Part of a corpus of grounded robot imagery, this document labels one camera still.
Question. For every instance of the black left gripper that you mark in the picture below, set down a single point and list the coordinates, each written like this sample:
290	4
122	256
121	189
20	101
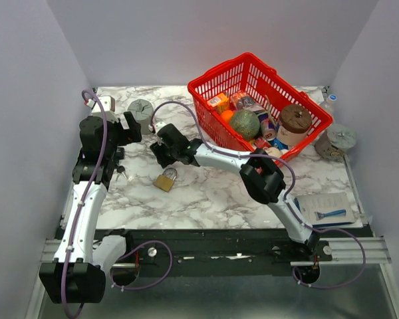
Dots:
132	135

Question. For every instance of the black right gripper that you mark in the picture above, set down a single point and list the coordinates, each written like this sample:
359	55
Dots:
157	151

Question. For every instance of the brass padlock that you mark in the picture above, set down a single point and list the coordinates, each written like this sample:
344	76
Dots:
165	181

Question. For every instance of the black headed key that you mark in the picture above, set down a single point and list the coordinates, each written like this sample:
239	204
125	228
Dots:
121	172

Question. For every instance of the black padlock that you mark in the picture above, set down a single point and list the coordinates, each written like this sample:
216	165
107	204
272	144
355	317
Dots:
120	154

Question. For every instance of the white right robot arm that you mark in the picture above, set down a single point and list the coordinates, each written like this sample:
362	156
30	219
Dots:
262	178

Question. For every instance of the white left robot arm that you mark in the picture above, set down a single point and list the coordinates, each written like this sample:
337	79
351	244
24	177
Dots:
77	272

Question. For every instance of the grey wrapped toilet roll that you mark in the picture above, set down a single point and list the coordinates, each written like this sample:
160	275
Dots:
142	110

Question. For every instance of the orange ball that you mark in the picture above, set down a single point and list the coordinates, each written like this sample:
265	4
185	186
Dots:
227	115

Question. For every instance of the orange yellow snack box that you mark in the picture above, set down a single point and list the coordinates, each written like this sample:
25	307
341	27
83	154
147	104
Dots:
219	103

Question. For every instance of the green netted melon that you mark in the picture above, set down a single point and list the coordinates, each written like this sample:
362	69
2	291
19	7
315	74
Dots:
245	123

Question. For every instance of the clear plastic snack bag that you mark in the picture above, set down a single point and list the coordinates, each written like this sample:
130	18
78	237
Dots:
242	100

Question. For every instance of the red plastic shopping basket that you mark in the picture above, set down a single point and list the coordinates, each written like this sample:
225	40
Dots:
248	73

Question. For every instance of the red bull drink can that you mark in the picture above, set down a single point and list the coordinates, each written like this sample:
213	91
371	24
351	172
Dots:
268	129

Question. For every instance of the brown wrapped toilet roll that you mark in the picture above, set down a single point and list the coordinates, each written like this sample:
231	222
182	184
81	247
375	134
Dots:
293	125

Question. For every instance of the grey roll on right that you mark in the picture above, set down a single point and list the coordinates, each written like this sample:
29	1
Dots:
336	140

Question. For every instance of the clear water bottle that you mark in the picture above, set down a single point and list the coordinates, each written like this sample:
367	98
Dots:
328	105

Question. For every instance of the blue razor package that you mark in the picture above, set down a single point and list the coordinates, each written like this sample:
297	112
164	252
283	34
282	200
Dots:
326	210

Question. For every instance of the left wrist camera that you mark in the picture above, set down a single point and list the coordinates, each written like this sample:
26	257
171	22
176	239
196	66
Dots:
108	105

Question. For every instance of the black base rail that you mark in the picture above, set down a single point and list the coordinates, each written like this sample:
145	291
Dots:
212	252

